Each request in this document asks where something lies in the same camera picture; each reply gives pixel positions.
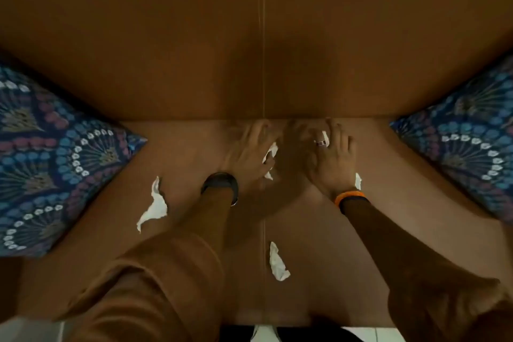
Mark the person's right hand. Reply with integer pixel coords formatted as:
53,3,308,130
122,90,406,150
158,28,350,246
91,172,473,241
306,119,358,199

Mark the person's left forearm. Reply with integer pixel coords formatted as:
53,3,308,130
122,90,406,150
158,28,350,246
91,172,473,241
60,187,241,342

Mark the black wristwatch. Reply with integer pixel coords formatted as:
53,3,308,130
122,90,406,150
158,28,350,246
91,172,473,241
200,171,240,207

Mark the large brown cardboard box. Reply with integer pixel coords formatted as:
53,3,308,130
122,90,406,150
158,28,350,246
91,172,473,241
0,0,513,328

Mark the blue patterned pillow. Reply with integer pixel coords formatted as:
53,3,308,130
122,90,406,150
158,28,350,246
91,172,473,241
390,53,513,224
0,63,148,258

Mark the folded white paper scrap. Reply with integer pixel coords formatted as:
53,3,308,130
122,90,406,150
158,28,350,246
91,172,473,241
269,242,291,282

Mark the long torn white paper scrap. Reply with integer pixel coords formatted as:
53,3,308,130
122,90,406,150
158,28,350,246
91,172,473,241
136,176,168,233

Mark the orange wristband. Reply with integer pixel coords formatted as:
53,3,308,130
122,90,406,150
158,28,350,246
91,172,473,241
334,190,367,207

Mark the person's right forearm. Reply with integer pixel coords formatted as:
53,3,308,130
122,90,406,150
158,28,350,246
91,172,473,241
341,197,513,342

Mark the person's left hand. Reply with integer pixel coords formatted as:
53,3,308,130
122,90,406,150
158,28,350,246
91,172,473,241
222,119,278,194

